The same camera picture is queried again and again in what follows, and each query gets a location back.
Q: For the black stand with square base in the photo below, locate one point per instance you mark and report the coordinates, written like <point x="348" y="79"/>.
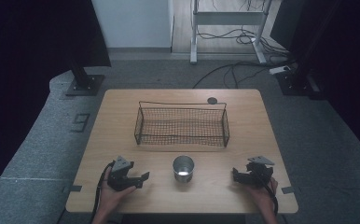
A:
<point x="85" y="84"/>

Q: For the silver metal cup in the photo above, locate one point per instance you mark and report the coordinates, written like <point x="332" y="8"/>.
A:
<point x="183" y="169"/>

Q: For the black stand with flat base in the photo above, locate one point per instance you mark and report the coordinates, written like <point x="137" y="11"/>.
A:
<point x="296" y="83"/>

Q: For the white metal desk frame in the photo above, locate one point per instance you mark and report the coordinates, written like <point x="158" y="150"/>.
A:
<point x="228" y="18"/>

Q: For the grey tape strip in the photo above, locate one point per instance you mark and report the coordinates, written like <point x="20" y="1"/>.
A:
<point x="75" y="188"/>
<point x="288" y="189"/>

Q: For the white power strip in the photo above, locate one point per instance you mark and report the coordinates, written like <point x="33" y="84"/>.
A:
<point x="279" y="69"/>

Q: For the black round table cap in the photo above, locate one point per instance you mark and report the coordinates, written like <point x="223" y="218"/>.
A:
<point x="212" y="100"/>

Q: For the person's right hand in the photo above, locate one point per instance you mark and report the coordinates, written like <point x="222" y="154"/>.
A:
<point x="260" y="196"/>

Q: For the person's left hand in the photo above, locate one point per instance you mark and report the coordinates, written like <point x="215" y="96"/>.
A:
<point x="111" y="197"/>

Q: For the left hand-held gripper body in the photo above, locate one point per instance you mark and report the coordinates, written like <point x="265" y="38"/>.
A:
<point x="119" y="179"/>

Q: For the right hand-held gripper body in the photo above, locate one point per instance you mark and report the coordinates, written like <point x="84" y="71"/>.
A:
<point x="260" y="174"/>

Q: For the dark curtain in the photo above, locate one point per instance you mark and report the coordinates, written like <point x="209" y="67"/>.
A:
<point x="339" y="62"/>
<point x="29" y="62"/>

